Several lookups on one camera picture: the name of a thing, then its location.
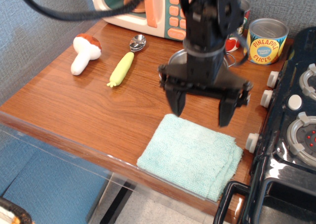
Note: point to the orange object bottom left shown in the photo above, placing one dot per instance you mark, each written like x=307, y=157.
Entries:
x=11, y=213

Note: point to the small steel pot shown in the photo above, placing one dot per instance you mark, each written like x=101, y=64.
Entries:
x=179, y=58

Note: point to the white plush mushroom toy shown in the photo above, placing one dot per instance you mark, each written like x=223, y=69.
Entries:
x=87, y=48

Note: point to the light blue towel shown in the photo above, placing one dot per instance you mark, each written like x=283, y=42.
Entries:
x=192, y=157

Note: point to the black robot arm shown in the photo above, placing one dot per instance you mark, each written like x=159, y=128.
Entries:
x=209, y=23

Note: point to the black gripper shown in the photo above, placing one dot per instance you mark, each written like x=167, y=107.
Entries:
x=204, y=72

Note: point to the black toy stove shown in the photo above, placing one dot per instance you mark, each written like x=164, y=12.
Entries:
x=282, y=187

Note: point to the pineapple slices can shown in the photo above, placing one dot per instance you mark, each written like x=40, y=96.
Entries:
x=265, y=40

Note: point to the toy microwave oven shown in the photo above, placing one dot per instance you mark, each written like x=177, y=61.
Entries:
x=161, y=18

